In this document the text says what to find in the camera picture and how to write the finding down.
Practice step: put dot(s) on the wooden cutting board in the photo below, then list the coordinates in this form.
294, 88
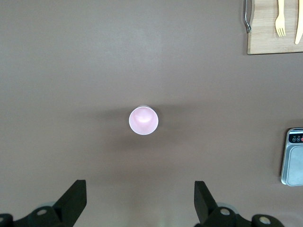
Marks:
265, 35

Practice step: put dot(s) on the pink plastic cup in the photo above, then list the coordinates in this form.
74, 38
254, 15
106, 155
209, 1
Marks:
143, 120

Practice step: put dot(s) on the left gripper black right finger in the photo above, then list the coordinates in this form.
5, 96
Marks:
206, 208

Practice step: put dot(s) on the yellow plastic knife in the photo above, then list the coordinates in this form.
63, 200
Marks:
298, 28

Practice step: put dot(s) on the silver digital kitchen scale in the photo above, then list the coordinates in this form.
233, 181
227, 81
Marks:
296, 163

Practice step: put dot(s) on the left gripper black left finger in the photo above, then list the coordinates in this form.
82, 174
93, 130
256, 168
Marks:
68, 205

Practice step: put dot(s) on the yellow plastic fork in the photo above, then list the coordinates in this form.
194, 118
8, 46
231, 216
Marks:
280, 21

